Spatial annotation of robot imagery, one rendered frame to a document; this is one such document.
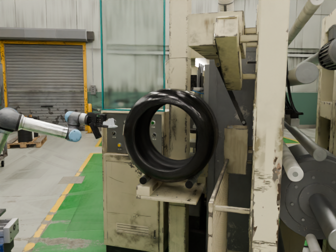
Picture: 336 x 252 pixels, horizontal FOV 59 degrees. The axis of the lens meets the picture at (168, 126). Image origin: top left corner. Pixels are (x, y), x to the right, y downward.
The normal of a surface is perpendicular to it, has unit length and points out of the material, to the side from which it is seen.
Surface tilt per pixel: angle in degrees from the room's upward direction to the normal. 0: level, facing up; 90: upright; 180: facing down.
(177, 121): 90
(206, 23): 90
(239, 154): 90
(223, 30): 72
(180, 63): 90
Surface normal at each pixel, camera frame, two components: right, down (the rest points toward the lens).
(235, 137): -0.27, 0.11
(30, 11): 0.11, 0.11
